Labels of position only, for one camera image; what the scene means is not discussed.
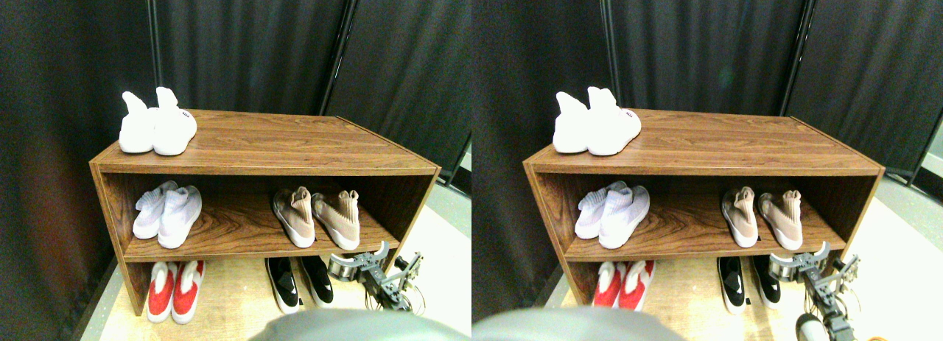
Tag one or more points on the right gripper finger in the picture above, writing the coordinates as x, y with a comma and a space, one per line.
379, 254
346, 267
787, 268
819, 255

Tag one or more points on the curtain stand pole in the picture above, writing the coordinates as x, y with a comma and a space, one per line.
799, 50
340, 50
458, 160
609, 43
924, 153

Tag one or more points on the red shoe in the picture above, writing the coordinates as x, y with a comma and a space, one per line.
160, 297
608, 288
187, 295
635, 288

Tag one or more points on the white shoe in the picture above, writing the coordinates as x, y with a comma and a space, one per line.
174, 131
571, 131
136, 131
614, 131

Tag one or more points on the pale lilac shoe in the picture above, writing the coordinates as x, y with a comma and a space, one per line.
624, 222
179, 222
147, 216
591, 216

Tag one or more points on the brown shoe rack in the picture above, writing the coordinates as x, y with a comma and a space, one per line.
280, 146
722, 146

